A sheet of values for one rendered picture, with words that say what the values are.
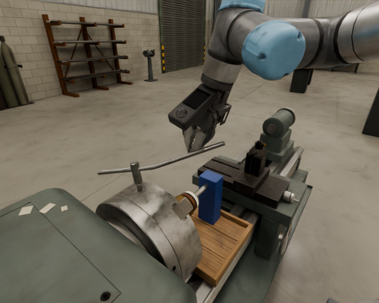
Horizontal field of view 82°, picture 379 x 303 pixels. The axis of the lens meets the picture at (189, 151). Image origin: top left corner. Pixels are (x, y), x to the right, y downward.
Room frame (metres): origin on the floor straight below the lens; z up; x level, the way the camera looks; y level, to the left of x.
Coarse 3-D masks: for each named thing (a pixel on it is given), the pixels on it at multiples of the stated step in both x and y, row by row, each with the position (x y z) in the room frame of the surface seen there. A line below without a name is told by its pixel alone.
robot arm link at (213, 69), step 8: (208, 56) 0.47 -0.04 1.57; (208, 64) 0.47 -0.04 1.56; (216, 64) 0.45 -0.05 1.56; (224, 64) 0.45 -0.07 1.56; (232, 64) 0.45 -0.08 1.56; (240, 64) 0.49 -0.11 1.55; (208, 72) 0.46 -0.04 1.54; (216, 72) 0.45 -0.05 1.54; (224, 72) 0.45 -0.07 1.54; (232, 72) 0.45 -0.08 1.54; (216, 80) 0.45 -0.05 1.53; (224, 80) 0.45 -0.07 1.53; (232, 80) 0.46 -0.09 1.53
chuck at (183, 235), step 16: (128, 192) 0.47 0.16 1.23; (144, 192) 0.46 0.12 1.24; (160, 192) 0.47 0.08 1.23; (144, 208) 0.41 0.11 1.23; (160, 208) 0.42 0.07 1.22; (160, 224) 0.38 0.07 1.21; (176, 224) 0.40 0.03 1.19; (192, 224) 0.42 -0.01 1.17; (176, 240) 0.37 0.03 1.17; (192, 240) 0.39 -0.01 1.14; (176, 256) 0.34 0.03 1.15; (192, 256) 0.37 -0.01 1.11
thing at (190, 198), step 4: (184, 192) 0.62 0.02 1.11; (176, 196) 0.60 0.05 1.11; (180, 196) 0.59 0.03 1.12; (184, 196) 0.60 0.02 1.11; (188, 196) 0.60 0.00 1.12; (192, 196) 0.60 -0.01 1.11; (180, 200) 0.57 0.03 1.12; (188, 200) 0.58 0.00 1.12; (192, 200) 0.59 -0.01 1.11; (192, 204) 0.58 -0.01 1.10; (196, 204) 0.59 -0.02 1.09; (196, 208) 0.59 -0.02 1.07; (192, 212) 0.56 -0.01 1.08
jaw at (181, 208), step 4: (184, 200) 0.48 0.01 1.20; (176, 204) 0.45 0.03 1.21; (180, 204) 0.47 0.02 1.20; (184, 204) 0.47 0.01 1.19; (188, 204) 0.47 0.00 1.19; (172, 208) 0.43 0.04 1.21; (176, 208) 0.44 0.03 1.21; (180, 208) 0.44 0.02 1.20; (184, 208) 0.46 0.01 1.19; (188, 208) 0.47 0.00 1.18; (192, 208) 0.47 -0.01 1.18; (176, 212) 0.43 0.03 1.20; (180, 212) 0.43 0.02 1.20; (184, 212) 0.44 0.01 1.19; (188, 212) 0.46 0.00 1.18; (180, 216) 0.42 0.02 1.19; (184, 216) 0.43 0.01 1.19; (180, 220) 0.42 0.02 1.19
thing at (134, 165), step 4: (132, 164) 0.47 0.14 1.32; (136, 164) 0.48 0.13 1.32; (132, 168) 0.47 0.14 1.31; (136, 168) 0.47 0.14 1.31; (132, 172) 0.47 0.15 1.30; (136, 172) 0.47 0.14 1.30; (140, 172) 0.48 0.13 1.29; (136, 176) 0.47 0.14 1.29; (140, 176) 0.48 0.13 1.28; (136, 180) 0.47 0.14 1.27; (140, 180) 0.47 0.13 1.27; (136, 184) 0.47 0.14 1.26; (140, 184) 0.47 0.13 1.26; (140, 188) 0.47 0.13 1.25
